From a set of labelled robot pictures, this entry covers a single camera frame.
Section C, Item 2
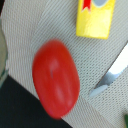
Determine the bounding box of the red toy tomato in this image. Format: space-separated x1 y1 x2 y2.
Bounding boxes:
32 40 80 119

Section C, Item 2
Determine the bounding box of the knife with wooden handle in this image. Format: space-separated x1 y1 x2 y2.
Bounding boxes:
89 42 128 97

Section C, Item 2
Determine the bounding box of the beige woven placemat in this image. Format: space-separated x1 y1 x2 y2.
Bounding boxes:
1 0 128 128

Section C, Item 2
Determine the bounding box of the pale green gripper finger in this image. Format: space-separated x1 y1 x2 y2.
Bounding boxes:
0 19 8 88

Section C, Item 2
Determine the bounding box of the yellow butter block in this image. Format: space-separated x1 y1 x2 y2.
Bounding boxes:
76 0 116 39

